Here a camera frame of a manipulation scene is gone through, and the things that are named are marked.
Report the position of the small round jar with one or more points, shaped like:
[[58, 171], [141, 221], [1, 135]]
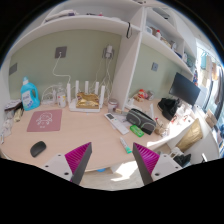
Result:
[[112, 105]]

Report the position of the pink mouse pad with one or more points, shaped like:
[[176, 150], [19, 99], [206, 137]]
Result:
[[45, 121]]

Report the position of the black computer mouse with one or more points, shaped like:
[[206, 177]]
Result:
[[37, 148]]

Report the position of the gold cushion chair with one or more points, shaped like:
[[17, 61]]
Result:
[[193, 135]]

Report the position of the white remote control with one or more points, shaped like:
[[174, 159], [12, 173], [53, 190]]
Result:
[[116, 123]]

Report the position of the gold box on router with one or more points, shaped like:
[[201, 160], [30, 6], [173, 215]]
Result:
[[88, 101]]

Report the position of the white green tube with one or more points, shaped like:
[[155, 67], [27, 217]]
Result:
[[126, 147]]

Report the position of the grey pencil case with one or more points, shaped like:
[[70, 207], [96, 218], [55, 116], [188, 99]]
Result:
[[141, 120]]

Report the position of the small white bottle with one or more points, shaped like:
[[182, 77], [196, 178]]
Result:
[[61, 98]]

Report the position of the white power adapter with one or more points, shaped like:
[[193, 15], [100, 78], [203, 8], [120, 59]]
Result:
[[109, 52]]

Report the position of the black bag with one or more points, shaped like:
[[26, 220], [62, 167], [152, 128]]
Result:
[[168, 107]]

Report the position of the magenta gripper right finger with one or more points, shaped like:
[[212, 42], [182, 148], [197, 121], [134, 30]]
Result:
[[152, 166]]

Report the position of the black monitor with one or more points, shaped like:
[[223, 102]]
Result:
[[184, 89]]

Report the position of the white shelf unit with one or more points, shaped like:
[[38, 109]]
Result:
[[147, 50]]

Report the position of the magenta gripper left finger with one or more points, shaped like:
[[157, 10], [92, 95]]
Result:
[[70, 166]]

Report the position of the grey wall socket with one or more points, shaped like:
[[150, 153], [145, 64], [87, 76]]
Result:
[[60, 52]]

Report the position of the blue detergent bottle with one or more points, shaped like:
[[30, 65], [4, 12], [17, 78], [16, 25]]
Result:
[[29, 95]]

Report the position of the green small box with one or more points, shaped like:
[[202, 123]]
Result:
[[136, 130]]

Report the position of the white wifi router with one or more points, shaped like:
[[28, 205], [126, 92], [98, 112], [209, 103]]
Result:
[[99, 91]]

